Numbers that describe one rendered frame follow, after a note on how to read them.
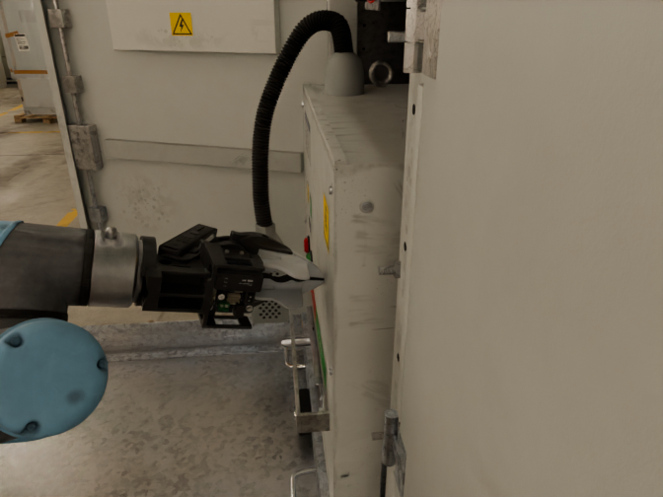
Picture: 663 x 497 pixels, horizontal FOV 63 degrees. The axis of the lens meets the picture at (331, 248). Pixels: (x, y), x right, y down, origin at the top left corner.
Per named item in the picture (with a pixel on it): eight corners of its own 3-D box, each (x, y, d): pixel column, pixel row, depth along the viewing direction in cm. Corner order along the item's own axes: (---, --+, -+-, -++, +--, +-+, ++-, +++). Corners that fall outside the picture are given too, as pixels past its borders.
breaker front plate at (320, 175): (325, 534, 68) (323, 168, 48) (303, 324, 112) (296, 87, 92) (335, 533, 68) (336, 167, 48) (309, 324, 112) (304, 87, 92)
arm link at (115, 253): (88, 285, 57) (96, 212, 54) (133, 287, 59) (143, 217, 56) (86, 320, 51) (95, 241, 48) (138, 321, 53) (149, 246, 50)
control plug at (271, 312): (252, 325, 104) (246, 242, 96) (252, 312, 108) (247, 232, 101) (292, 322, 104) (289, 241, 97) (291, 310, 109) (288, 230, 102)
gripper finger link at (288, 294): (331, 320, 62) (255, 318, 58) (315, 296, 67) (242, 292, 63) (338, 296, 61) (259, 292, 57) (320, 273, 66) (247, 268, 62)
